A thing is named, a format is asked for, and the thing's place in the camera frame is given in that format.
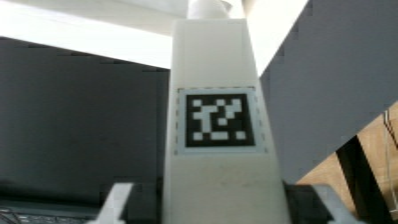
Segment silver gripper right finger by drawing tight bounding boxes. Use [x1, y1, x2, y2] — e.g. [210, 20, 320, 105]
[313, 185, 367, 224]

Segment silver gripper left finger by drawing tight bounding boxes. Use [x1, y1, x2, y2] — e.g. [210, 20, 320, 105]
[88, 183, 136, 224]

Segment white desk top tray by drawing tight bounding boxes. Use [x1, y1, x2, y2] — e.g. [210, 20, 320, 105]
[0, 0, 310, 76]

